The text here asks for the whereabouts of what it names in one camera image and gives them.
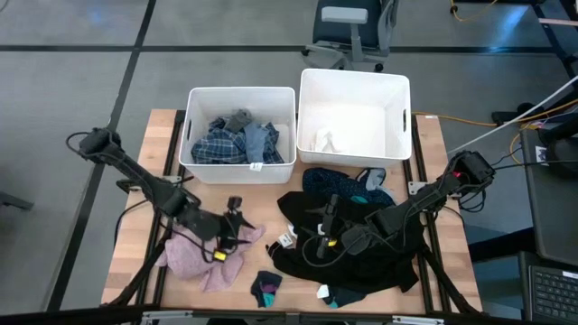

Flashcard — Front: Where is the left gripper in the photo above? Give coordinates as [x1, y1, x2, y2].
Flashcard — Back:
[211, 197, 256, 263]

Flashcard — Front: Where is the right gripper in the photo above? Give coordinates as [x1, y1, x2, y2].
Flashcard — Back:
[301, 194, 344, 259]

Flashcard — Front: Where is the navy dotted garment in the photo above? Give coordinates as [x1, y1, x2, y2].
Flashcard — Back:
[301, 167, 396, 207]

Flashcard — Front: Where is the pink knitted sweater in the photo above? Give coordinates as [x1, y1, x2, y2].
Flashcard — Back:
[155, 223, 267, 293]

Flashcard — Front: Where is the black purple teal sock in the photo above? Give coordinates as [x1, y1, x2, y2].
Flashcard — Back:
[250, 270, 284, 309]

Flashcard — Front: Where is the black garment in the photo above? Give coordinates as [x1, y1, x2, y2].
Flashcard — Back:
[266, 191, 425, 294]

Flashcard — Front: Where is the light blue garment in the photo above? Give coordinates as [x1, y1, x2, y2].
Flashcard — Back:
[356, 167, 388, 191]

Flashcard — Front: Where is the dark sock with teal toe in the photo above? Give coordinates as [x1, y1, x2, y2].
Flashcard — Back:
[322, 284, 367, 311]

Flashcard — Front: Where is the blue plaid shirt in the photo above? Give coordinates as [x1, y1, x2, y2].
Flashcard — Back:
[191, 117, 285, 164]

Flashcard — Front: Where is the blue-grey garment with tag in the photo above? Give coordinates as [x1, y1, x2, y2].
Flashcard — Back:
[243, 122, 270, 172]

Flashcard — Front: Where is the dark grey garment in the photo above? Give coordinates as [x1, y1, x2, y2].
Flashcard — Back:
[225, 109, 254, 134]

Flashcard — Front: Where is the white perforated plastic bin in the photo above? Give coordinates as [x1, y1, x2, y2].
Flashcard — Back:
[296, 68, 412, 169]
[178, 86, 298, 185]

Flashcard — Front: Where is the white cloth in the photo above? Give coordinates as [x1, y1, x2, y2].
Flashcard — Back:
[313, 128, 349, 154]

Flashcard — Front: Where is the grey office chair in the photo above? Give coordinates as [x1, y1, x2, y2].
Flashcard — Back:
[301, 0, 401, 73]

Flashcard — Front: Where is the grey furniture foot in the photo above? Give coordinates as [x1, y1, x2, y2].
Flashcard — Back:
[0, 191, 35, 211]

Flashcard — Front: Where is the black laptop keyboard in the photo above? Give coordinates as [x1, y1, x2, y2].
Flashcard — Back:
[517, 250, 578, 324]

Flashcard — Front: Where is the black metal table frame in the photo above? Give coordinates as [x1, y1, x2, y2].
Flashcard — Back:
[0, 107, 578, 325]

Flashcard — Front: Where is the yellow cable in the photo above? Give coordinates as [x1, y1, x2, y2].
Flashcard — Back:
[410, 97, 578, 128]
[449, 0, 499, 23]

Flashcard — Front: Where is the white cable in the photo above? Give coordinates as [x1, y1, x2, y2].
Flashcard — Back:
[446, 74, 578, 155]

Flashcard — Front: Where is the black table leg frame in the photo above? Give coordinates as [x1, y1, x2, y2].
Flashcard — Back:
[530, 0, 578, 78]

